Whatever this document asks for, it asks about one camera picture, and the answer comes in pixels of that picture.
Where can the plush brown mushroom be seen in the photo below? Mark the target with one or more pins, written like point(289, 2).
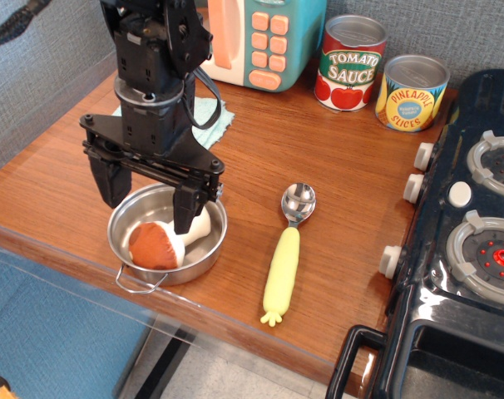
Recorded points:
point(156, 246)

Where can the small steel pan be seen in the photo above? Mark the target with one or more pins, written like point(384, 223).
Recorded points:
point(154, 203)

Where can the light blue cloth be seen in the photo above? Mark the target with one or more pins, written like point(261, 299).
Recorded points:
point(166, 129)

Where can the pineapple slices can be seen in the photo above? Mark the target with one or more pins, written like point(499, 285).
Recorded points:
point(411, 92)

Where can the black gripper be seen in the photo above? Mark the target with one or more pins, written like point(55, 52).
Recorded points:
point(195, 176)

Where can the black toy stove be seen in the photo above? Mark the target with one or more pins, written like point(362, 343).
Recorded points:
point(445, 329)

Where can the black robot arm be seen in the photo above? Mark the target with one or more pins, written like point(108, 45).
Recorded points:
point(160, 48)

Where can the spoon with yellow handle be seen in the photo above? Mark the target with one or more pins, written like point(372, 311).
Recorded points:
point(298, 203)

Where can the teal toy microwave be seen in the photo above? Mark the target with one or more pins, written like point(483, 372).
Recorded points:
point(263, 45)

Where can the tomato sauce can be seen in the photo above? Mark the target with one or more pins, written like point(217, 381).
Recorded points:
point(352, 52)

